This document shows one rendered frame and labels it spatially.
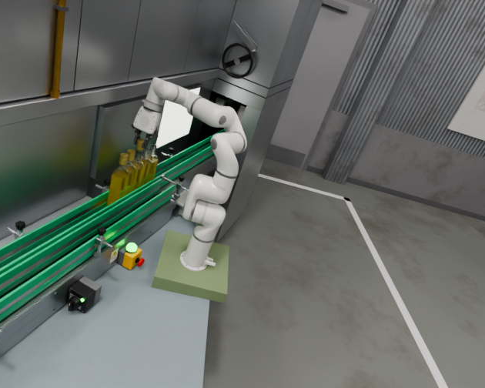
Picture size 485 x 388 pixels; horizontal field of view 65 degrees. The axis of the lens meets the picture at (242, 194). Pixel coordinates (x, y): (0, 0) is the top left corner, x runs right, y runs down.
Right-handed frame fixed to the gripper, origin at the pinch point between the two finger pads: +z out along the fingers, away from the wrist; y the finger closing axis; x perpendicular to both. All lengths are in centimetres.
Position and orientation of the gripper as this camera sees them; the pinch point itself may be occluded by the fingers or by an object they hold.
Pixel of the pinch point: (141, 142)
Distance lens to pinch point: 175.2
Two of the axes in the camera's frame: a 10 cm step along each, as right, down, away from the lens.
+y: 8.9, 4.1, -1.7
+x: 2.5, -1.3, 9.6
